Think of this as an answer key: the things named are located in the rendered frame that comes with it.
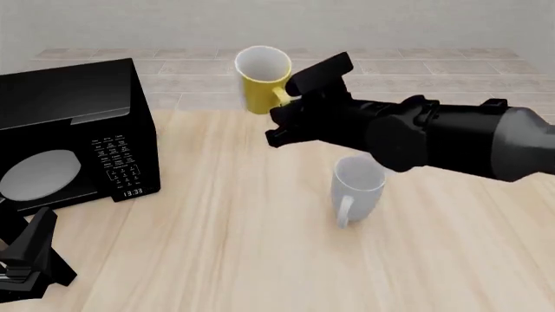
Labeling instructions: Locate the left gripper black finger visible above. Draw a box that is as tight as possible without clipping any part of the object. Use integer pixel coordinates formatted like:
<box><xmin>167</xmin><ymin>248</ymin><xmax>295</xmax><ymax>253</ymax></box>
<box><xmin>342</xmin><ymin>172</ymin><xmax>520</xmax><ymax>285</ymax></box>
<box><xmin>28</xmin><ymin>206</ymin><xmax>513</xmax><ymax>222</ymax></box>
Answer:
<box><xmin>42</xmin><ymin>247</ymin><xmax>79</xmax><ymax>289</ymax></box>
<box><xmin>7</xmin><ymin>206</ymin><xmax>59</xmax><ymax>265</ymax></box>

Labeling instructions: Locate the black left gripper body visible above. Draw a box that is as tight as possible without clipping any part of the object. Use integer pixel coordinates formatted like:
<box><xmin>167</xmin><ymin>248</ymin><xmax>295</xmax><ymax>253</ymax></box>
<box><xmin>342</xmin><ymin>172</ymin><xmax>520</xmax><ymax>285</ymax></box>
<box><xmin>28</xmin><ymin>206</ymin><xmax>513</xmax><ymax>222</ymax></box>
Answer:
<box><xmin>0</xmin><ymin>256</ymin><xmax>54</xmax><ymax>302</ymax></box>

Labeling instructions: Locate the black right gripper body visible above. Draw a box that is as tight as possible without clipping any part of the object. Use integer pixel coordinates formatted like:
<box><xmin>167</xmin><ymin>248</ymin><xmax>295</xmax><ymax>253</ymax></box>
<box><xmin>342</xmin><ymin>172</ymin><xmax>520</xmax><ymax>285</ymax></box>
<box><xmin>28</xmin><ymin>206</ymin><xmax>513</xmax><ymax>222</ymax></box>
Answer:
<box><xmin>264</xmin><ymin>86</ymin><xmax>369</xmax><ymax>150</ymax></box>

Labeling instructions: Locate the yellow and white mug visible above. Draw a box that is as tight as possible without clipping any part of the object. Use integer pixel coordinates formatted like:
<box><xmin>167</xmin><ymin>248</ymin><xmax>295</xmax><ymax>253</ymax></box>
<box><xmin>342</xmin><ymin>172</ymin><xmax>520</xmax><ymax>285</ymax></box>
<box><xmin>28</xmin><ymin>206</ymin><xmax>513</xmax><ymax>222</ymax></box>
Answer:
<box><xmin>233</xmin><ymin>44</ymin><xmax>293</xmax><ymax>116</ymax></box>

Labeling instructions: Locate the black microwave oven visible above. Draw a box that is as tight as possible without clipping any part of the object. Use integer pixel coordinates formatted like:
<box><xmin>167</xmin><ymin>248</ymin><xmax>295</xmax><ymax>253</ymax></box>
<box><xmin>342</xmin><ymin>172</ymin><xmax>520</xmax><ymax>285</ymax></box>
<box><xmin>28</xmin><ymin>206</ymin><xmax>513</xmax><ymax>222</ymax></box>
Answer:
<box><xmin>0</xmin><ymin>57</ymin><xmax>162</xmax><ymax>218</ymax></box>

